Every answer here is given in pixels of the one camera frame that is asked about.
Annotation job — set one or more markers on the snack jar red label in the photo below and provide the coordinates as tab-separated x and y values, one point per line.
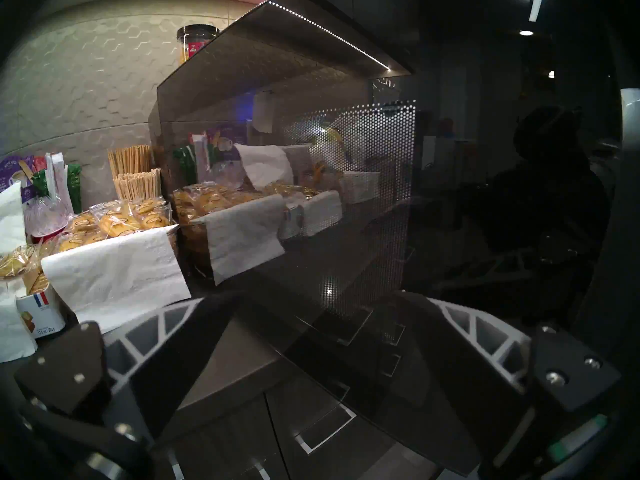
196	46

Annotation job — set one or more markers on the white red sachet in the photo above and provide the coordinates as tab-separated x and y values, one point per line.
57	179

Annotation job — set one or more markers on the wooden stir stick bundle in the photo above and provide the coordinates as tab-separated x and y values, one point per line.
137	184
131	159

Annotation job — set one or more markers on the green sachet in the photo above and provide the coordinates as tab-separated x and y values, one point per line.
75	189

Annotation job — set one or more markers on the large clear madeleine bag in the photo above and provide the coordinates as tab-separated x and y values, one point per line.
115	224

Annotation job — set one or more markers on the small wrapped cake packets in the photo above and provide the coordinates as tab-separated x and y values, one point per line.
17	264

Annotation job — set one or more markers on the white box French flag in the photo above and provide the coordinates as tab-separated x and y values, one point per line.
42	314

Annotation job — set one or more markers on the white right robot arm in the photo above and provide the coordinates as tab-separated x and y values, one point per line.
632	106

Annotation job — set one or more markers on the red cup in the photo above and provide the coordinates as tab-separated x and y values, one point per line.
45	236

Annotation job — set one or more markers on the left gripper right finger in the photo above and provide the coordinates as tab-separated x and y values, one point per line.
450	364

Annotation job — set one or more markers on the black glass microwave door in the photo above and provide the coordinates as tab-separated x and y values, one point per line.
450	184

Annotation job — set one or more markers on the purple snack packet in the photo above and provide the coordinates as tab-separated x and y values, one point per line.
12	171

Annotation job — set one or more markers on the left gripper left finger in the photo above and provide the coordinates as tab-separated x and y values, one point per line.
175	364

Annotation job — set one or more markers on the white paper napkin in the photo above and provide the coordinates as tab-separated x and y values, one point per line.
12	334
115	279
10	219

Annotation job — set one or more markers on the clear plastic bag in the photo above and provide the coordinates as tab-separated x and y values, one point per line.
45	216

